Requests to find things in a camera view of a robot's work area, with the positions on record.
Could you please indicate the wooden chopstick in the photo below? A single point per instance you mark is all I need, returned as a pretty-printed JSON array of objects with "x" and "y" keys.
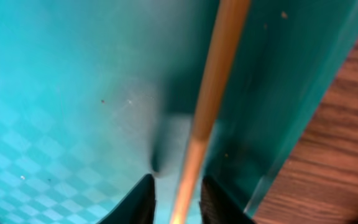
[{"x": 226, "y": 35}]

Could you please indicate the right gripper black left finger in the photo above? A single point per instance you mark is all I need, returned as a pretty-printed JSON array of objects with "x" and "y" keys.
[{"x": 137, "y": 207}]

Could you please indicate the teal serving tray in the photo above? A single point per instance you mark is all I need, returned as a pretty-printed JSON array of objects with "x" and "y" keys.
[{"x": 96, "y": 94}]

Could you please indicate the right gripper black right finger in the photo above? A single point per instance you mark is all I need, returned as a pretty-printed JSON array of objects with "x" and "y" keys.
[{"x": 217, "y": 207}]

